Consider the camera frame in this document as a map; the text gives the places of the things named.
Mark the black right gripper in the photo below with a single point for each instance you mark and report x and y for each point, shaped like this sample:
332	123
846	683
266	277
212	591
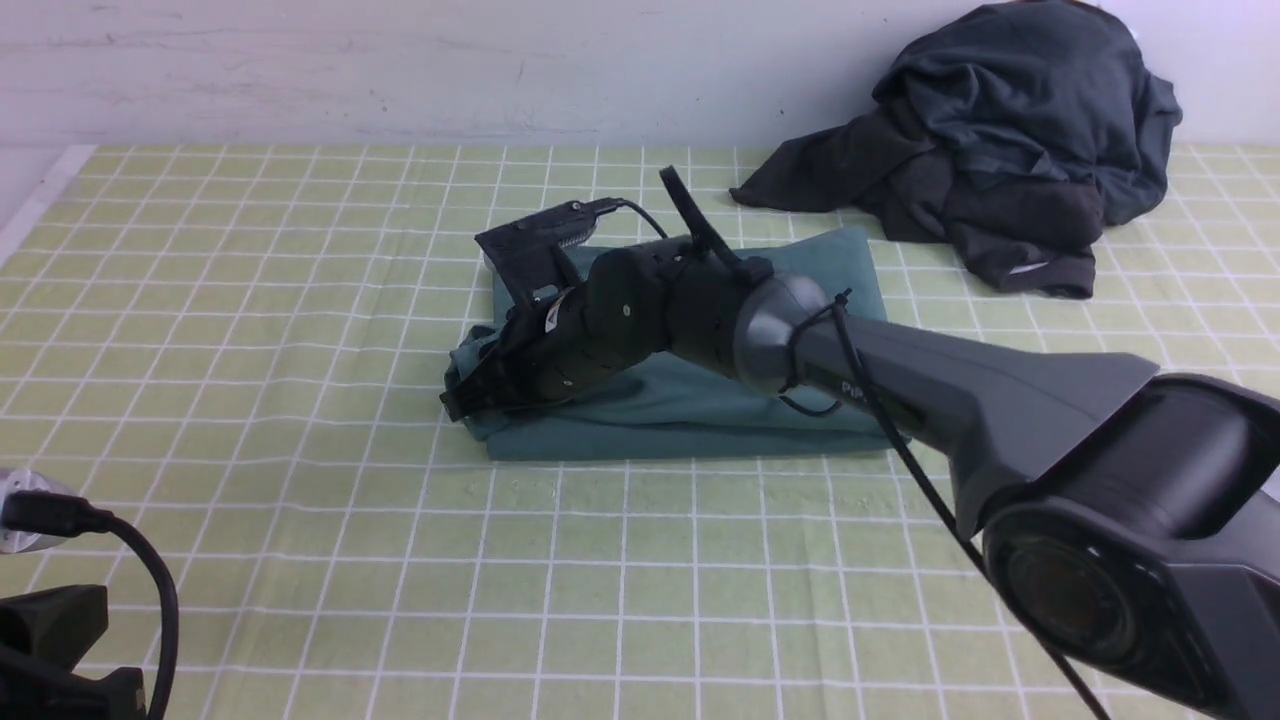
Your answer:
558	348

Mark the green long-sleeve top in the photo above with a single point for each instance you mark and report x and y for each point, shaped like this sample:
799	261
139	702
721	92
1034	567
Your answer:
668	409

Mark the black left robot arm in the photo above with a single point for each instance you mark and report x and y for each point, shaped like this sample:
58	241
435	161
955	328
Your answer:
44	636

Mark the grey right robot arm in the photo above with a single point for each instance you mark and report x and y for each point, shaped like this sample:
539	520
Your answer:
1128	517

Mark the dark grey clothes pile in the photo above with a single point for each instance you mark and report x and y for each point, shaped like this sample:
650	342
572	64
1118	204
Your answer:
1016	135

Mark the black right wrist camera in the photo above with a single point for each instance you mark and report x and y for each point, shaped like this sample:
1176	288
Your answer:
529	254

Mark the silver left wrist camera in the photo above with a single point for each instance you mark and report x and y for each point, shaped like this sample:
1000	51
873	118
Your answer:
37	512

